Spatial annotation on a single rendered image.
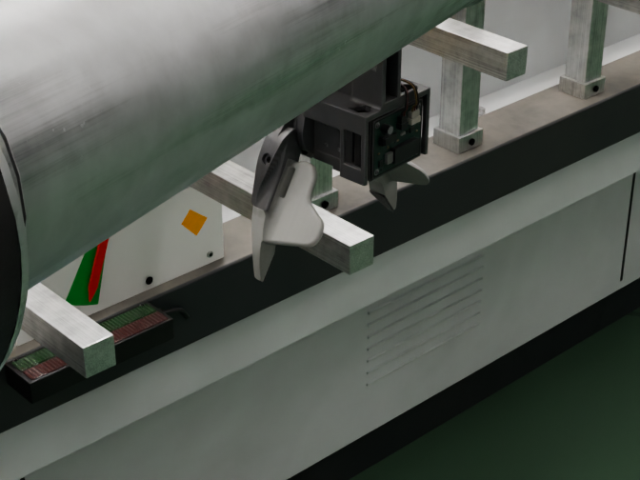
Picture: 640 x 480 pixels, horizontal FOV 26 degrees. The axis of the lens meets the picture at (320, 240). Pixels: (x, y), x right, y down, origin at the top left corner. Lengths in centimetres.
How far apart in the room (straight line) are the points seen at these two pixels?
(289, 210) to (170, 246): 49
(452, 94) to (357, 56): 121
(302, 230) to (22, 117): 64
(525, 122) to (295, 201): 90
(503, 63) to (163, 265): 41
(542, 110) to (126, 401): 70
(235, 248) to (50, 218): 118
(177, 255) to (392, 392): 83
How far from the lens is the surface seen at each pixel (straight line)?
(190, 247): 148
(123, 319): 142
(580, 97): 193
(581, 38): 191
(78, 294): 141
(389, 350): 217
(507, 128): 183
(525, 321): 244
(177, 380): 159
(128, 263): 144
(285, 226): 98
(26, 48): 37
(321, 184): 159
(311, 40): 48
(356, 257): 123
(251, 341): 164
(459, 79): 172
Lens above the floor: 146
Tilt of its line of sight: 30 degrees down
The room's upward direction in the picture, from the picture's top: straight up
